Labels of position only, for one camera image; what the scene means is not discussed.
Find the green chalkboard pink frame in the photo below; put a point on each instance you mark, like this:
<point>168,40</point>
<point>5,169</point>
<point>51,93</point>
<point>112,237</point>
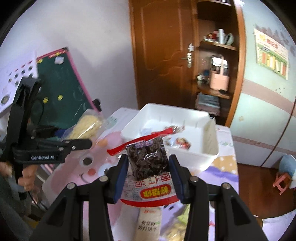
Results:
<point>63,97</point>

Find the brown wooden door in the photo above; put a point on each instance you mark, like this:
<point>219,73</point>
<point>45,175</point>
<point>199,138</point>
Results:
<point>162,32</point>

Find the silver cylinder bottle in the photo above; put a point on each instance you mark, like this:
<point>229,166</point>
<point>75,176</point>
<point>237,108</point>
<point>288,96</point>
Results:
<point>221,36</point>

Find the yellow puffs clear bag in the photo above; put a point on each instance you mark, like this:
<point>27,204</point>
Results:
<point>177,230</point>

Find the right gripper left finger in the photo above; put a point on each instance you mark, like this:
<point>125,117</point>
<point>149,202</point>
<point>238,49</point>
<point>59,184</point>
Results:
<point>116,179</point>

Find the wall calendar poster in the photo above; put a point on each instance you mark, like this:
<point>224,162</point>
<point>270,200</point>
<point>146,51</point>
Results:
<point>271,54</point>

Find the dark dried fruit zip bag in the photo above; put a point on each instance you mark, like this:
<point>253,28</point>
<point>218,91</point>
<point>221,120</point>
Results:
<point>146,171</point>

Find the silver door handle lock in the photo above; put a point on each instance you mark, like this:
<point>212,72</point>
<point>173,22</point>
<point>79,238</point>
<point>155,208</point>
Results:
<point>189,55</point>

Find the folded towels stack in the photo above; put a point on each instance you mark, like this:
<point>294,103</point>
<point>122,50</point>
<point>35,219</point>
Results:
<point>208,103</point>

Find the white dotted paper board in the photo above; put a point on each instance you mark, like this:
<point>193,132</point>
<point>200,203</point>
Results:
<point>11,75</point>

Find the yellow noodle snack bag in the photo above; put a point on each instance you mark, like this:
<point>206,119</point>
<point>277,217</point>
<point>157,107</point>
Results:
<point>90,125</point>

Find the person left hand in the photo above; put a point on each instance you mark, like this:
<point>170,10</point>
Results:
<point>28,178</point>

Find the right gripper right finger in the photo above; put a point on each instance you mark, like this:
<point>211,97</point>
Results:
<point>180,177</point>

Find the white plastic storage bin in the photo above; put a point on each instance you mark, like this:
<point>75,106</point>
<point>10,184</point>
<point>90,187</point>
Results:
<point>194,140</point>

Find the soda cracker tan pack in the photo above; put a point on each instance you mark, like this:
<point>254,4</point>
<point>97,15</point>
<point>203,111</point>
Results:
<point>148,224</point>

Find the pink plastic stool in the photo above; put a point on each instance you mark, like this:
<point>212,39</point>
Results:
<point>282,182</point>

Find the white snack packet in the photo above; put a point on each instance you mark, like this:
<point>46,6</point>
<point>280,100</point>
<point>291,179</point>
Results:
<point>182,143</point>

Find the small candy clear bag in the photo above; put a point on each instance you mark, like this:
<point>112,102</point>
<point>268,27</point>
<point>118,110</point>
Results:
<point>173,129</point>

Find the cartoon pink purple tablecloth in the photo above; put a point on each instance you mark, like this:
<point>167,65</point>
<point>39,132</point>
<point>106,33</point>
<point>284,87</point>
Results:
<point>83,167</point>

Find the pink handled basket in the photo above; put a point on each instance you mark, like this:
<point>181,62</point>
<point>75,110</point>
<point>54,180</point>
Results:
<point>219,73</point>

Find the blue white plush cushion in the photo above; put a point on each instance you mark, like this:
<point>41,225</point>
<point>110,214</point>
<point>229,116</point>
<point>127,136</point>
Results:
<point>288,165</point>

